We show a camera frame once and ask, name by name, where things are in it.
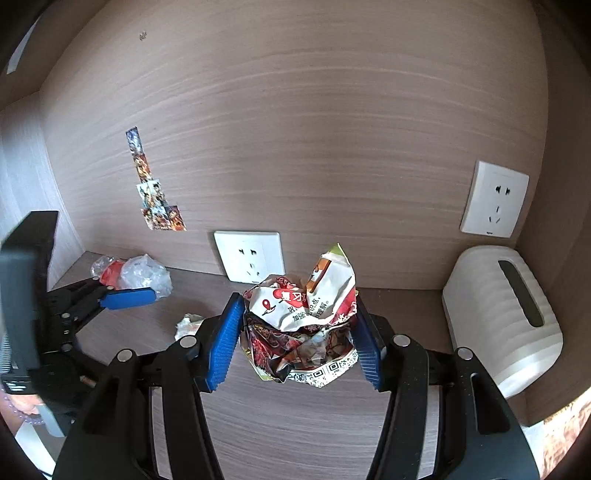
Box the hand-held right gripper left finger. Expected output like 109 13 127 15
53 293 245 480

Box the crumpled white tissue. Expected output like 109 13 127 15
174 314 205 341

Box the person's left hand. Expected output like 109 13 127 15
7 391 46 420

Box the red white wrapper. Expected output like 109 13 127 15
240 243 360 387

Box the white wall socket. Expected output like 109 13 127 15
459 160 530 238
213 231 286 283

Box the orange blanket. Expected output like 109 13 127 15
540 397 588 480

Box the brown wooden shelf unit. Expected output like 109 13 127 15
0 0 588 480

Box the clear plastic bag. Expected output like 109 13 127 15
119 254 173 302

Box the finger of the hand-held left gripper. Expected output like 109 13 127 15
46 279 157 330
41 331 115 387

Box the grey light bar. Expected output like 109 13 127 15
6 14 43 75

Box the white tissue box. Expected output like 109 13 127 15
442 246 564 400

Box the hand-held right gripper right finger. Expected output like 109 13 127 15
353 300 541 480

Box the purple bead bracelet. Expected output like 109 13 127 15
1 384 46 426

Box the strip of cartoon stickers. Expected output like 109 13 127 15
124 127 188 232

